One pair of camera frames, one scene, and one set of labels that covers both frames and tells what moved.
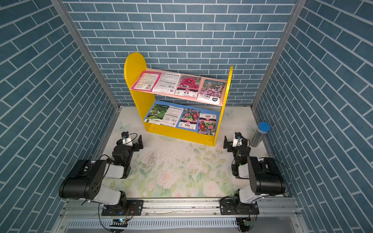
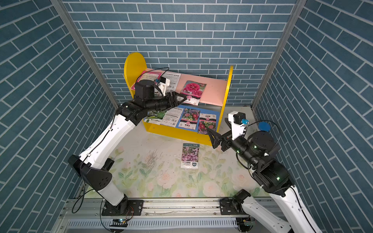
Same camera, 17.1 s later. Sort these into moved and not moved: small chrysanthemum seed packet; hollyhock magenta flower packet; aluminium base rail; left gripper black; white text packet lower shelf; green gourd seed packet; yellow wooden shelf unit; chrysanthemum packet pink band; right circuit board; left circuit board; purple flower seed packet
Moved: hollyhock magenta flower packet; left gripper black; purple flower seed packet
Not moved: yellow wooden shelf unit; aluminium base rail; small chrysanthemum seed packet; left circuit board; right circuit board; green gourd seed packet; chrysanthemum packet pink band; white text packet lower shelf
